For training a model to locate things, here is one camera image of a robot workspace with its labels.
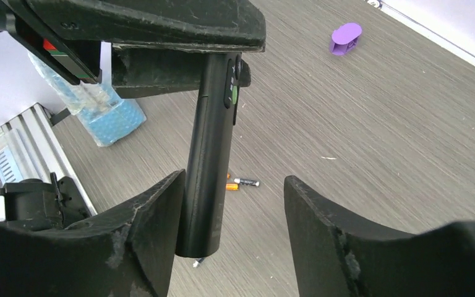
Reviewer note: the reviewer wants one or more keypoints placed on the dark AAA battery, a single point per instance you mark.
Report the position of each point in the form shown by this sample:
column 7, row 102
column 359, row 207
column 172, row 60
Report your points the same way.
column 198, row 262

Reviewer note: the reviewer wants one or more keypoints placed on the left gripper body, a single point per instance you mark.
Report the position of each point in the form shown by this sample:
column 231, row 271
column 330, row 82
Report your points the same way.
column 75, row 60

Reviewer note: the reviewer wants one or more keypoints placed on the black remote control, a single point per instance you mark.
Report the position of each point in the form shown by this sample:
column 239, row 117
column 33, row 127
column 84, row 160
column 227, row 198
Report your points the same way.
column 206, row 175

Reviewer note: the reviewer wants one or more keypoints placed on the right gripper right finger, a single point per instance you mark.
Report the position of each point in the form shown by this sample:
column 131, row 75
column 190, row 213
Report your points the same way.
column 337, row 252

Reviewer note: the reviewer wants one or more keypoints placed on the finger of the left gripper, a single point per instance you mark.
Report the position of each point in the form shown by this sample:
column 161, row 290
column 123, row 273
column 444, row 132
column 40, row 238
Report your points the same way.
column 202, row 26
column 142, row 72

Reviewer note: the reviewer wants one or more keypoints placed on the black silver AAA battery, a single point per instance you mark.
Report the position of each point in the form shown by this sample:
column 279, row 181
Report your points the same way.
column 247, row 182

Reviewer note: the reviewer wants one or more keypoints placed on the purple plastic cap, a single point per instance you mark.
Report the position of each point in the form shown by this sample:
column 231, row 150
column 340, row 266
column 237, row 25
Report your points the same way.
column 345, row 38

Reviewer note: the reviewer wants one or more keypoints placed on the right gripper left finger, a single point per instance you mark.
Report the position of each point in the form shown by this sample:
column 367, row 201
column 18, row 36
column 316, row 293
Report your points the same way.
column 127, row 250

